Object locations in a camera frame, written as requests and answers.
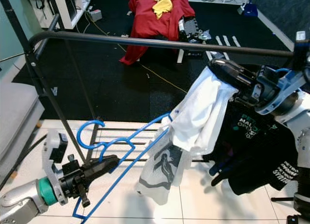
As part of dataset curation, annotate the yellow cloth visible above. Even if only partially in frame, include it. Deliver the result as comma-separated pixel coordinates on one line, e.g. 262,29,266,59
152,0,174,20

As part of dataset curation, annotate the black printed T-shirt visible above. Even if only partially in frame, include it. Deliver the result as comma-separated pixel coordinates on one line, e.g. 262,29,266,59
203,96,296,195

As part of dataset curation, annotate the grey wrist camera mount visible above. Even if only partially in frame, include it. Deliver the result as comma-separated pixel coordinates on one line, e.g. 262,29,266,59
43,130,69,205
254,69,302,116

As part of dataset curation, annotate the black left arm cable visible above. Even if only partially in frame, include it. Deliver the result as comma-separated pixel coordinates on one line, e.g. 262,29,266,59
24,134,47,162

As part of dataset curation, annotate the small grey box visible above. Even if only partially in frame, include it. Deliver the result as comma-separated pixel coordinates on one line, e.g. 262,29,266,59
88,10,103,22

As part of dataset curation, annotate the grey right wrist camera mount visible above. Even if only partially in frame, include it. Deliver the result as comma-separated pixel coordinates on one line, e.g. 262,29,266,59
254,69,302,116

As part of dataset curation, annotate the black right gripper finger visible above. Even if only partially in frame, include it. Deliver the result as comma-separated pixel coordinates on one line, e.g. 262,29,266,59
209,58,258,85
215,74,255,95

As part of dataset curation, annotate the red cloth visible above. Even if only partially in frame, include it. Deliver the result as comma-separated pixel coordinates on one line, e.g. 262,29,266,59
120,0,195,66

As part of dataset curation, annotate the blue dustpan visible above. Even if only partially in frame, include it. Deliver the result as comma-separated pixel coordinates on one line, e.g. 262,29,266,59
242,2,258,17

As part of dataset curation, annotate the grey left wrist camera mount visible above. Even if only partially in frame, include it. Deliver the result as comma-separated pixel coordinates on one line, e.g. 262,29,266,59
43,130,69,205

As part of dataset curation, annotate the grey bench cushion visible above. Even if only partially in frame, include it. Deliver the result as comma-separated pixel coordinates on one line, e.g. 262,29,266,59
0,84,47,169

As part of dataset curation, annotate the black white bench frame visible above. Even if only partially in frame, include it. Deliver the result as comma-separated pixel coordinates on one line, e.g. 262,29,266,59
177,16,211,60

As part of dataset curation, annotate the white printed T-shirt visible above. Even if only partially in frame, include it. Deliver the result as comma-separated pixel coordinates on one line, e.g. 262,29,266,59
136,67,239,205

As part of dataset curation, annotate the white shelf unit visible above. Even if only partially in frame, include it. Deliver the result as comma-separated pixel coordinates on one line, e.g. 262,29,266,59
51,0,95,30

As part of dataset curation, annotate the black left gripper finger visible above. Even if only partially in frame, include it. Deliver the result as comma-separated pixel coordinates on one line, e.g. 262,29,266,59
82,154,121,179

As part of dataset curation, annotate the blue plastic hanger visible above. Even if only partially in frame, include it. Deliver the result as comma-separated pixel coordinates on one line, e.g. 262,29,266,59
72,110,174,220
271,67,294,79

